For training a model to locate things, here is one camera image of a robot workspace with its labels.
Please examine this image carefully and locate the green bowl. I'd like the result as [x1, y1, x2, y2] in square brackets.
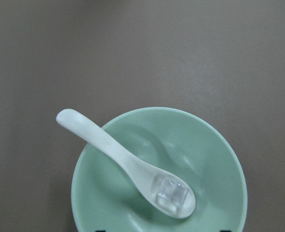
[71, 107, 248, 232]

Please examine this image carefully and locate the single clear ice cube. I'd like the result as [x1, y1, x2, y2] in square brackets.
[156, 178, 189, 209]

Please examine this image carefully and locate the white ceramic spoon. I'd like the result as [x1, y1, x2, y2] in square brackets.
[56, 109, 196, 218]

